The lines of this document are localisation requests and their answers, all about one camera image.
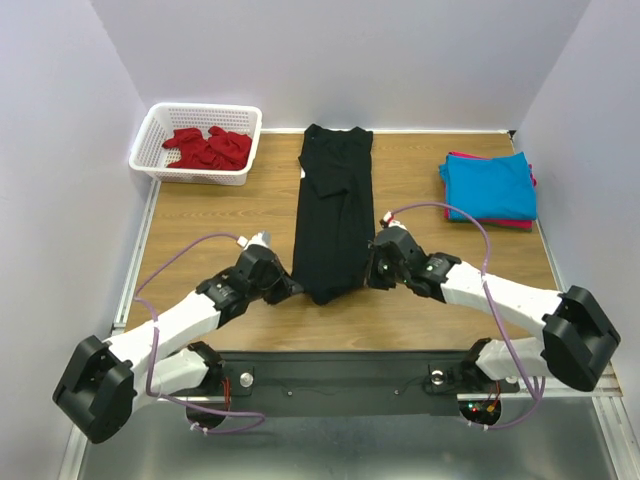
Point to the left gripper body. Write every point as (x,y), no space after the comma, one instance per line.
(275,288)

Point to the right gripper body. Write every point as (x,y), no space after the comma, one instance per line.
(378,267)

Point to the black t-shirt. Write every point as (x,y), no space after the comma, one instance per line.
(335,213)

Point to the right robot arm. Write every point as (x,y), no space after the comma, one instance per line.
(570,336)

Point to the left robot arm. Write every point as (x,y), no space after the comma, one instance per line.
(106,381)

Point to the red t-shirt in basket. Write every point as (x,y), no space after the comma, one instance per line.
(221,150)

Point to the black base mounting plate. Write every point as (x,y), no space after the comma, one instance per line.
(325,384)

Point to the white plastic laundry basket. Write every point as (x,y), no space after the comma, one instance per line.
(148,156)

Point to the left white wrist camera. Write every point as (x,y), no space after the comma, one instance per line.
(262,238)

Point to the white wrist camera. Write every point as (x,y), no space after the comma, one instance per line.
(262,238)
(388,220)

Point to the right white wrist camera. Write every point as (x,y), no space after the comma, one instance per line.
(388,220)

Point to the aluminium extrusion rail frame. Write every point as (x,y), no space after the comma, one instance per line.
(77,441)

